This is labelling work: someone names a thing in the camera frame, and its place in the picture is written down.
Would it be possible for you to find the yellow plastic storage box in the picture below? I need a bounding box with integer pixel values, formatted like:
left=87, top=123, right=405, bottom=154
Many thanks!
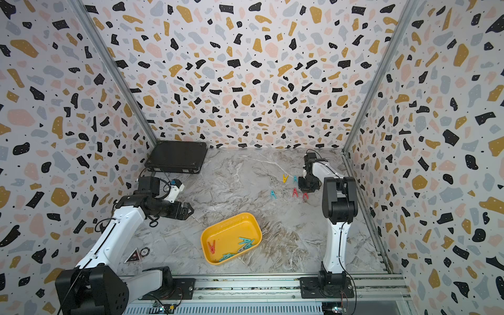
left=200, top=212, right=263, bottom=265

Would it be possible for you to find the frame post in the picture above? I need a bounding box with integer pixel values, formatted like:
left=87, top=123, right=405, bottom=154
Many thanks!
left=342, top=0, right=419, bottom=156
left=68, top=1, right=158, bottom=146

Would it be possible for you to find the left frame post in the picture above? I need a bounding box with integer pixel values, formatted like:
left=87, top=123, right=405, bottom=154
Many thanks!
left=68, top=1, right=158, bottom=146

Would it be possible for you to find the right frame post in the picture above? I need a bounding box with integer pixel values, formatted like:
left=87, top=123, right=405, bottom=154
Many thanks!
left=342, top=0, right=419, bottom=156

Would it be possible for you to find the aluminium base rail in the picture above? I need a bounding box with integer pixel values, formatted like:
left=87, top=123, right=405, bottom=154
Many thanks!
left=125, top=274, right=416, bottom=314

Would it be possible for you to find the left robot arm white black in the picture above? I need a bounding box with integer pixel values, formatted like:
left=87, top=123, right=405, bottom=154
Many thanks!
left=55, top=176, right=194, bottom=314

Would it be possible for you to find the warning triangle sticker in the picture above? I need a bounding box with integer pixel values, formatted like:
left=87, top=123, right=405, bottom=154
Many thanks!
left=125, top=249, right=142, bottom=263

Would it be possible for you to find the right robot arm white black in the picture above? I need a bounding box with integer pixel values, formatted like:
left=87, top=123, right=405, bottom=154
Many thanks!
left=298, top=149, right=358, bottom=297

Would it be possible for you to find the black flat case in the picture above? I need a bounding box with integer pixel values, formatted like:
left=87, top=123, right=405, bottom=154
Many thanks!
left=145, top=141, right=208, bottom=174

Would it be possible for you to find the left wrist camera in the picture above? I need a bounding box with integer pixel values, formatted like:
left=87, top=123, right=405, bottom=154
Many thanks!
left=164, top=179, right=185, bottom=203

